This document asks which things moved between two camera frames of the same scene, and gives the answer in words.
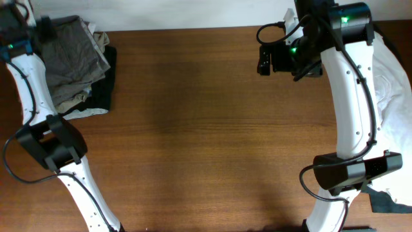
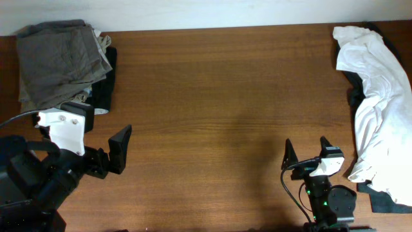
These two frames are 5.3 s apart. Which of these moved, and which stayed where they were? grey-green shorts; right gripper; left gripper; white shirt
Moved: right gripper; left gripper
Stayed: grey-green shorts; white shirt
